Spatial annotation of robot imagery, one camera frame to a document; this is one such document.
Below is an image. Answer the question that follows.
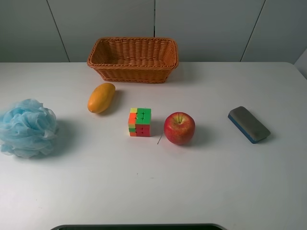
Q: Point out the blue mesh bath loofah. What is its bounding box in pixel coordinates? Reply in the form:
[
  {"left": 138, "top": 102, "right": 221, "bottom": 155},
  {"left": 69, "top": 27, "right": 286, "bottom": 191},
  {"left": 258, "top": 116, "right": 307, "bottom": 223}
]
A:
[{"left": 0, "top": 99, "right": 58, "bottom": 158}]

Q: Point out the grey blue whiteboard eraser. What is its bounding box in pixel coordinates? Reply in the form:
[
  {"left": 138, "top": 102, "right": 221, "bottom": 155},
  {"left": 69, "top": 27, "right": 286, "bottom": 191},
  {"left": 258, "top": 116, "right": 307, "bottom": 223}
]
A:
[{"left": 228, "top": 106, "right": 271, "bottom": 144}]

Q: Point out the colourful puzzle cube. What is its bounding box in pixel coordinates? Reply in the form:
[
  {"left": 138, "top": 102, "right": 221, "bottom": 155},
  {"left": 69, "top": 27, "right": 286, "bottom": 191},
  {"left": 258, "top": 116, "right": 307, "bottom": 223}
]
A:
[{"left": 128, "top": 107, "right": 152, "bottom": 137}]

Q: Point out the yellow mango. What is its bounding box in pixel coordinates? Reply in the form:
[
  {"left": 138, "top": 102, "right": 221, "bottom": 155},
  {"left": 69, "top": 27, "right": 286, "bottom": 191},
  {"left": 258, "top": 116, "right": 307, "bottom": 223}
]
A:
[{"left": 87, "top": 83, "right": 116, "bottom": 114}]

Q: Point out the red apple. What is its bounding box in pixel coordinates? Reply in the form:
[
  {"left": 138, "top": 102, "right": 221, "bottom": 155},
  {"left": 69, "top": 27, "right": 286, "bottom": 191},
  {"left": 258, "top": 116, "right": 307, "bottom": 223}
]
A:
[{"left": 164, "top": 112, "right": 196, "bottom": 145}]

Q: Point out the orange wicker basket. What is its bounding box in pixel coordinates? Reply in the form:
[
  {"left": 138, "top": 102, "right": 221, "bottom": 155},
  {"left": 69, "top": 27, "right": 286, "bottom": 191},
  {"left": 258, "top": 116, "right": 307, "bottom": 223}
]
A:
[{"left": 87, "top": 37, "right": 179, "bottom": 84}]

